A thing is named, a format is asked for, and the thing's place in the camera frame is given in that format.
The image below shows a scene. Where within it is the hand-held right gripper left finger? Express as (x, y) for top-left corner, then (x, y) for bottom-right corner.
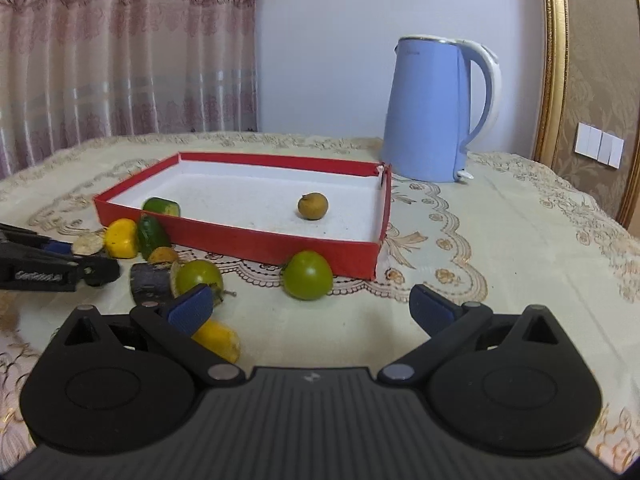
(62, 284), (246, 387)

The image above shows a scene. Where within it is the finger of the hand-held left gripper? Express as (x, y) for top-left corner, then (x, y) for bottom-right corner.
(0, 223), (74, 258)
(72, 257), (121, 289)

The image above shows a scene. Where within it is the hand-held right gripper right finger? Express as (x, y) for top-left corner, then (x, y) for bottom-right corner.
(377, 284), (564, 386)

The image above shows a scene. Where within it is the pale round slice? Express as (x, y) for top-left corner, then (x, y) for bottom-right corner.
(72, 231), (106, 257)

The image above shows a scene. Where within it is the round green fruit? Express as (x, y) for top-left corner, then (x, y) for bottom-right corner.
(283, 251), (334, 302)
(174, 259), (237, 306)

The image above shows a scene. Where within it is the yellow fruit piece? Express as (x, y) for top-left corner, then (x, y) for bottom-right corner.
(104, 218), (139, 260)
(192, 321), (242, 364)

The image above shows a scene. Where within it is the dark purple sugarcane piece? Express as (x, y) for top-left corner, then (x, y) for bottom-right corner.
(130, 261), (182, 307)

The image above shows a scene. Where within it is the brown longan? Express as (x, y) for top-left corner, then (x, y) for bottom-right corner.
(298, 193), (329, 220)
(147, 246), (180, 266)

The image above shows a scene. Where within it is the dark green cucumber end piece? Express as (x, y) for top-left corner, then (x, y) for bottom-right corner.
(137, 215), (172, 260)

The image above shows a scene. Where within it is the cucumber piece with cut face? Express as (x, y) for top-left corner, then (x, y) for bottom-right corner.
(142, 197), (182, 218)

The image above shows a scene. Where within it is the red cardboard box tray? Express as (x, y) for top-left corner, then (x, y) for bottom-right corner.
(93, 151), (394, 281)

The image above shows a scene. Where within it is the cream embroidered tablecloth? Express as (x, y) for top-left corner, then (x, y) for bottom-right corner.
(0, 132), (640, 467)

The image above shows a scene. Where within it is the blue electric kettle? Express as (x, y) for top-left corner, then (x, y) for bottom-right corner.
(379, 35), (503, 184)

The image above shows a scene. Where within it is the pink patterned curtain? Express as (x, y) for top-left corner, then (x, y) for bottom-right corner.
(0, 0), (259, 182)

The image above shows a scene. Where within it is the white wall switch panel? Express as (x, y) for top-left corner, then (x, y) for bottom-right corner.
(574, 121), (626, 169)

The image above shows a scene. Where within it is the gold ornate frame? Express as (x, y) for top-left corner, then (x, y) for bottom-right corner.
(532, 0), (640, 233)

